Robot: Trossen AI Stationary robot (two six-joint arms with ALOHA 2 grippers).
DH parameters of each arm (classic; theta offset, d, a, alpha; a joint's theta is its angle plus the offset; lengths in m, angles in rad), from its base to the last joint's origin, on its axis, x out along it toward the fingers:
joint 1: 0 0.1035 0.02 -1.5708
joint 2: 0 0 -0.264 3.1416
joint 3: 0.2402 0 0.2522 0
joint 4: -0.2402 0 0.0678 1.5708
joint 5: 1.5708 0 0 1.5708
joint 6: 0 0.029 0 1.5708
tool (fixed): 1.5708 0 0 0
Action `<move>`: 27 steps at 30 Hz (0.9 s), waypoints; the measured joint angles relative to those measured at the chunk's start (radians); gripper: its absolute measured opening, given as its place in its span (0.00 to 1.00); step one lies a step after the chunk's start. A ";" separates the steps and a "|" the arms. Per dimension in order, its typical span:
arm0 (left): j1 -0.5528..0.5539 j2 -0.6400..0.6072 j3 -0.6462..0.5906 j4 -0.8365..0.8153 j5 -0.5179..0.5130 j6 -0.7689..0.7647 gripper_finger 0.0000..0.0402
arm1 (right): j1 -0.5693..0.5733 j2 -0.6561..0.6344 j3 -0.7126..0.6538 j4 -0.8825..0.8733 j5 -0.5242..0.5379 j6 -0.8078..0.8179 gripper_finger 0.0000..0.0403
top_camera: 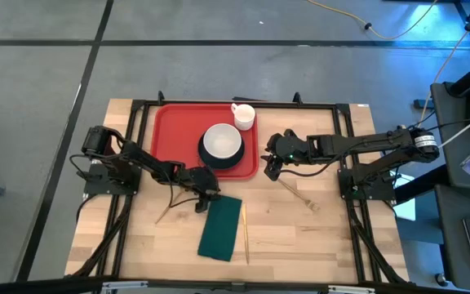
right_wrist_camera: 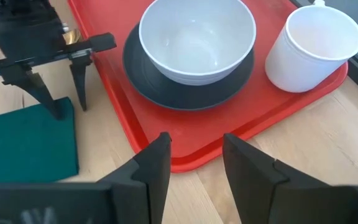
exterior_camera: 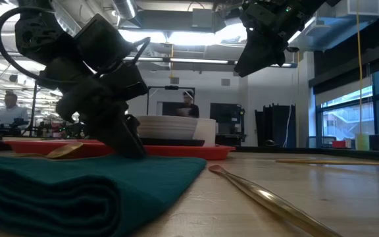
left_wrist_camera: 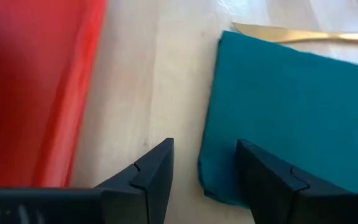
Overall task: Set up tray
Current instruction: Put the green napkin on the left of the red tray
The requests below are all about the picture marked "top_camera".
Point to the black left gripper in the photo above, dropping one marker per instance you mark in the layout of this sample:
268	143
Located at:
200	179

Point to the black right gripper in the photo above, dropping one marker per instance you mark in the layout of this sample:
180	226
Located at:
290	147

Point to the dark green cloth napkin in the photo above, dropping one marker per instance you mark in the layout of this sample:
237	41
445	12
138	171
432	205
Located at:
220	228

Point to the dark blue plate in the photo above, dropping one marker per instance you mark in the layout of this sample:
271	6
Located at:
218	164

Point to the gold fork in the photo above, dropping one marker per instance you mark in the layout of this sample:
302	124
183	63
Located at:
300	196

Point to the gold spoon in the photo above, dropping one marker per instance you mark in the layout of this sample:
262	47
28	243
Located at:
165	212

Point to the white ribbed bowl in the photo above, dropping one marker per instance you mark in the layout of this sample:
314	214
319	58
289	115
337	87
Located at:
222	141

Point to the white mug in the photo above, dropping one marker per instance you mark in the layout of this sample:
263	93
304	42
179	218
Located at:
245	116

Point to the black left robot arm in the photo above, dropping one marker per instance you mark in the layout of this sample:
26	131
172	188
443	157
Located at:
149	163

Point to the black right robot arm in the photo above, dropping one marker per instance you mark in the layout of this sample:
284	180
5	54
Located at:
361	145

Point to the red plastic tray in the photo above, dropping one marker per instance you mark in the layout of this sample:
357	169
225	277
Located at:
174	139

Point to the blue connector box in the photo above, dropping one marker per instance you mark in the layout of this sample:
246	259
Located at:
422	104

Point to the black desk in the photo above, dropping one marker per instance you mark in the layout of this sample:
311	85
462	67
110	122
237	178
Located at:
455	163
451	237

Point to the white rod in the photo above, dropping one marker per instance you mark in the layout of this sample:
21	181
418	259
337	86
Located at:
459	133

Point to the black rig crossbar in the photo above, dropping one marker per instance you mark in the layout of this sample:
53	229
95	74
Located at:
35	287

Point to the black caster wheel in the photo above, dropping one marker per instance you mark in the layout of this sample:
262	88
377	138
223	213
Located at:
441	279

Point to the black aluminium table frame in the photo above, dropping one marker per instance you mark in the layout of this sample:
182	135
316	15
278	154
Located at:
138	105

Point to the silver bracket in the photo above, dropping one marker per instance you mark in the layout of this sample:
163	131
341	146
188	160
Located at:
351	290
125	286

